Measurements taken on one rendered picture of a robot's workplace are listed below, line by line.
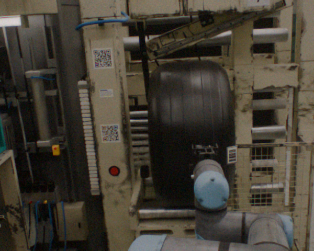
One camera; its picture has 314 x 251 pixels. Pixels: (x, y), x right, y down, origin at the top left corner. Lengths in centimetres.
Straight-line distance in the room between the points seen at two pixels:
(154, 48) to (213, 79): 53
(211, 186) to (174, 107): 49
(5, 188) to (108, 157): 41
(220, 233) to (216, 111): 50
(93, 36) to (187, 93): 40
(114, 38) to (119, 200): 65
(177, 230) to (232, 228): 65
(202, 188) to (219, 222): 10
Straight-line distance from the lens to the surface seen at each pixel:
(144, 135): 188
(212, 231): 90
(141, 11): 165
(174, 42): 179
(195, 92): 130
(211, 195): 85
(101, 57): 142
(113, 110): 145
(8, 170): 131
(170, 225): 152
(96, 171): 156
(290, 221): 91
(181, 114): 126
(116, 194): 158
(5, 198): 136
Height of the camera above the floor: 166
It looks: 17 degrees down
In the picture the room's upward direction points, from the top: 4 degrees counter-clockwise
